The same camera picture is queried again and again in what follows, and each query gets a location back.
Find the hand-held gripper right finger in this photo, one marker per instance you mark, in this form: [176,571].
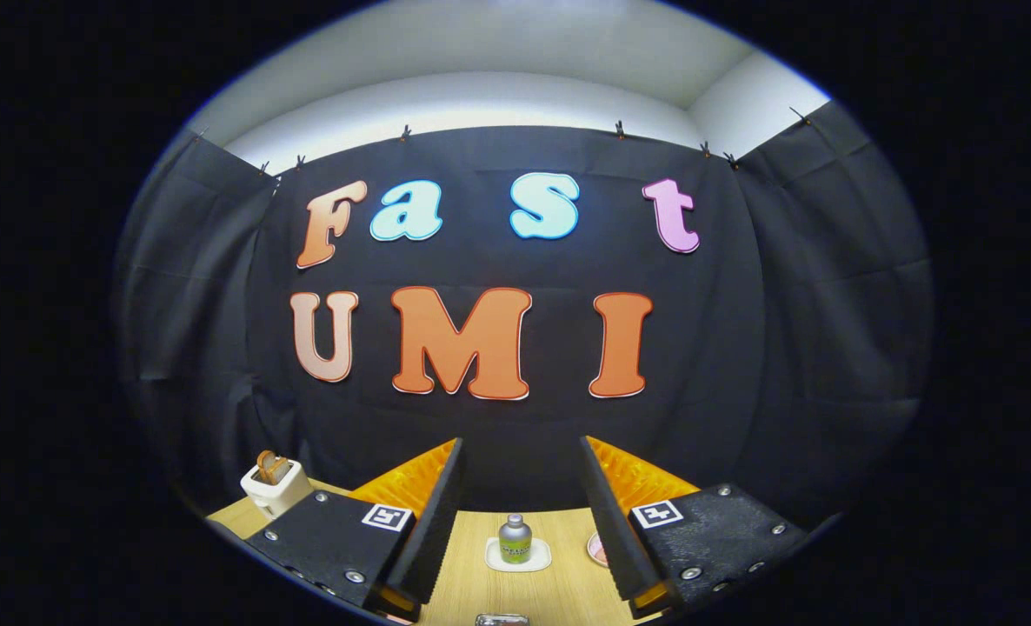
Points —
[611,522]

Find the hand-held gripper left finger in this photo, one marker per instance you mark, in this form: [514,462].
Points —
[437,530]

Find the white oval plate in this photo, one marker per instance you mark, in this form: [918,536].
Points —
[590,544]

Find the pink ham slices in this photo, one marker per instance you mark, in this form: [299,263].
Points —
[601,552]

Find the white square coaster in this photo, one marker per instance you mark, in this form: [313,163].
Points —
[491,556]

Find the green soda bottle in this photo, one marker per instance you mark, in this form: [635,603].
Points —
[515,543]

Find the white toaster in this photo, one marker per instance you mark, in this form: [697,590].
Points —
[281,497]

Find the toasted bread slice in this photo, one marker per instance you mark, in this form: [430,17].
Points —
[268,467]

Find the row of small cloth clips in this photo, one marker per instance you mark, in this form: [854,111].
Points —
[405,133]

